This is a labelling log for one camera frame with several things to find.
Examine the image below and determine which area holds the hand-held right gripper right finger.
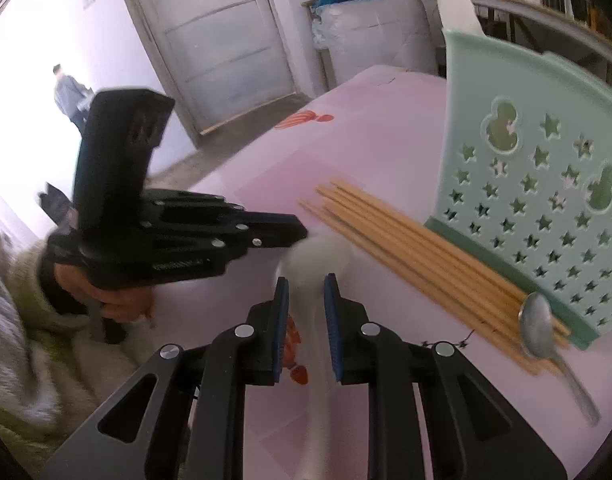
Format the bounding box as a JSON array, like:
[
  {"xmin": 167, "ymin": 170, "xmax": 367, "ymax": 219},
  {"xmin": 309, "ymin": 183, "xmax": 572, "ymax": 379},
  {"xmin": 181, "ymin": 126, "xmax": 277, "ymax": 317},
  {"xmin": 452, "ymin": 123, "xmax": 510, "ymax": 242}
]
[{"xmin": 323, "ymin": 273, "xmax": 569, "ymax": 480}]

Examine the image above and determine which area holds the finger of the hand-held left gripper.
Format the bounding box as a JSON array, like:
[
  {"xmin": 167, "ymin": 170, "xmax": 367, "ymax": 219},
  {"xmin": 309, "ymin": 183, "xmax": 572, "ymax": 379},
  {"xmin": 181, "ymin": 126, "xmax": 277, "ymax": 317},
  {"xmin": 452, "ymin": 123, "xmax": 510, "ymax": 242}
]
[
  {"xmin": 146, "ymin": 230, "xmax": 309, "ymax": 290},
  {"xmin": 144, "ymin": 189, "xmax": 309, "ymax": 236}
]

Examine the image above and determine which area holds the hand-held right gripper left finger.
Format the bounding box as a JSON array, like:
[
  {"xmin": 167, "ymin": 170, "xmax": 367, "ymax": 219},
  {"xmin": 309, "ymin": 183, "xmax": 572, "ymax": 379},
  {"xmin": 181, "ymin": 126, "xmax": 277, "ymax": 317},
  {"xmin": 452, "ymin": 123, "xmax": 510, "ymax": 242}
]
[{"xmin": 40, "ymin": 276, "xmax": 291, "ymax": 480}]

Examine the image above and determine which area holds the white soup spoon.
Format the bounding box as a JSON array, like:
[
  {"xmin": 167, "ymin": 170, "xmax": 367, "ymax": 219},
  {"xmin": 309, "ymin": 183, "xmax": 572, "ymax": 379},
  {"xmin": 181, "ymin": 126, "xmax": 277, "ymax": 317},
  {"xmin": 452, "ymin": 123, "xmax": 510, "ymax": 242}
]
[{"xmin": 278, "ymin": 235, "xmax": 354, "ymax": 480}]

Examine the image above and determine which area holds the metal spoon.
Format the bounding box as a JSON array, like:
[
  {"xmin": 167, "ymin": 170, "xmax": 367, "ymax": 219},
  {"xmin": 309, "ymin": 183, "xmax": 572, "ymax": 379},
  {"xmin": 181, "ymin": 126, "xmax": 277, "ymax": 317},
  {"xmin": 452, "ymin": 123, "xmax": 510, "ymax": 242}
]
[{"xmin": 518, "ymin": 292, "xmax": 602, "ymax": 426}]

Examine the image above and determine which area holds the green star-hole plastic basket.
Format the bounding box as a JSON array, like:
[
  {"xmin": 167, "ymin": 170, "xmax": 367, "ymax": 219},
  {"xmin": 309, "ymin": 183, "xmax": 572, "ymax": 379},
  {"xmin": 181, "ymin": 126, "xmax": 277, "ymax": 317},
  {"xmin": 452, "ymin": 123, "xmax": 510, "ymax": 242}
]
[{"xmin": 423, "ymin": 27, "xmax": 612, "ymax": 351}]

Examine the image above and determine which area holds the person's left forearm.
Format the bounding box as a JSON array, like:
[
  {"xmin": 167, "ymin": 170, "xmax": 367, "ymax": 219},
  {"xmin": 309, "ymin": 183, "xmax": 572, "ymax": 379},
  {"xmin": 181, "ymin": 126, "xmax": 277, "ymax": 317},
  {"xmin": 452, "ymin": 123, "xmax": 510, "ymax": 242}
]
[{"xmin": 6, "ymin": 245, "xmax": 94, "ymax": 333}]

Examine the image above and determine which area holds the person's left hand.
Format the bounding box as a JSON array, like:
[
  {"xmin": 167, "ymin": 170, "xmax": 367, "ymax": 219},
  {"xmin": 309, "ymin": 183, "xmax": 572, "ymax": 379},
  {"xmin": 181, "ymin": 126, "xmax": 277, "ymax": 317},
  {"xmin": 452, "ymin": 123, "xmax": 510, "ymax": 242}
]
[{"xmin": 53, "ymin": 260, "xmax": 155, "ymax": 324}]

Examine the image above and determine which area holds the person's fleece jacket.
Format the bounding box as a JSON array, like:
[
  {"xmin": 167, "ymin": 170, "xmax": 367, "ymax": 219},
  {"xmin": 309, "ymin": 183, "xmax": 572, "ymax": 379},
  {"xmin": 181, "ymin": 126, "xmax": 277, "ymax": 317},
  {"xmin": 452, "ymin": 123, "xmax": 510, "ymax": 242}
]
[{"xmin": 0, "ymin": 200, "xmax": 154, "ymax": 463}]

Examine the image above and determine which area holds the white rice paddle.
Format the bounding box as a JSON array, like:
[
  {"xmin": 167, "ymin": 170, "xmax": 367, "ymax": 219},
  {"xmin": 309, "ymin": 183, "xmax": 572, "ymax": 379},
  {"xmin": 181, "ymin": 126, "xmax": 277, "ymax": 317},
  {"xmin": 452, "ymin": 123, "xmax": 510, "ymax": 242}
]
[{"xmin": 436, "ymin": 0, "xmax": 488, "ymax": 39}]

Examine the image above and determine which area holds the white side table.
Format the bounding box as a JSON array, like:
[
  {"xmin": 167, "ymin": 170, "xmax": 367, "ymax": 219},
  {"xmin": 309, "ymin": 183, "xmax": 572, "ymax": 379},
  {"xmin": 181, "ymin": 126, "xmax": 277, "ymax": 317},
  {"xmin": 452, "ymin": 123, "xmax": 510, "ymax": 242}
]
[{"xmin": 301, "ymin": 0, "xmax": 612, "ymax": 91}]

